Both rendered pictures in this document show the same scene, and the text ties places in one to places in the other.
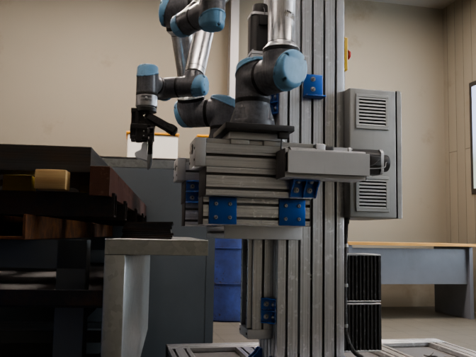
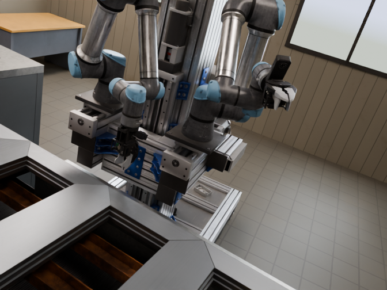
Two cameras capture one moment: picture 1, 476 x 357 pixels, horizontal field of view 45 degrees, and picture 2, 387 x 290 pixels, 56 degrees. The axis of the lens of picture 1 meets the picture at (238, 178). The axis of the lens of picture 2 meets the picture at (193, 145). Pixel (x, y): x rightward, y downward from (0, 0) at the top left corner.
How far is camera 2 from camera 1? 2.01 m
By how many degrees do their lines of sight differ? 67
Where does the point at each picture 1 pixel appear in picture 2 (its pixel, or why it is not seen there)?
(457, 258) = (73, 35)
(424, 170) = not seen: outside the picture
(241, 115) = (203, 133)
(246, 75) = (215, 107)
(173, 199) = (9, 105)
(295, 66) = not seen: hidden behind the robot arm
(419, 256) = (53, 35)
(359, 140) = not seen: hidden behind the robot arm
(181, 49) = (109, 25)
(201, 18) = (254, 112)
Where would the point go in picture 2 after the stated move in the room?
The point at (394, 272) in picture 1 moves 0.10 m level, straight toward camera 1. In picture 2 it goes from (38, 48) to (41, 50)
